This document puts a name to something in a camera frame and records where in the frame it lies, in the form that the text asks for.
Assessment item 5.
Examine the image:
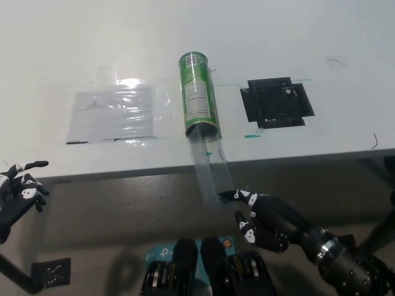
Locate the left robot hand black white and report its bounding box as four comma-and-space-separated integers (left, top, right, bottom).
0, 160, 50, 245

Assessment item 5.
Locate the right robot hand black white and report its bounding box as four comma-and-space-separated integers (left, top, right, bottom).
218, 188, 311, 254

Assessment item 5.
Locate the clear plastic chips tray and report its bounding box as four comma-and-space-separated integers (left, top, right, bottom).
186, 123, 239, 212

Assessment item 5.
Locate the green chips can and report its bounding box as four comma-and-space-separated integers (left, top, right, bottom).
177, 51, 223, 143

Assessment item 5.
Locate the black table leg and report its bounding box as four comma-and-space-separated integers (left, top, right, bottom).
357, 184, 395, 257
0, 251, 43, 294

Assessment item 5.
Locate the teal router box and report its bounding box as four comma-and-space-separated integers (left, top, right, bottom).
144, 237, 237, 282

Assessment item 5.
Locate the clear plastic sheet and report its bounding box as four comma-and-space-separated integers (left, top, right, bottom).
65, 85, 159, 144

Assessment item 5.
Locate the clear plastic film cover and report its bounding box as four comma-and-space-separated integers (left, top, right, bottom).
39, 61, 174, 147

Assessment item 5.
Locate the black taped cable hatch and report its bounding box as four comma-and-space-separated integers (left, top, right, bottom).
239, 76, 315, 128

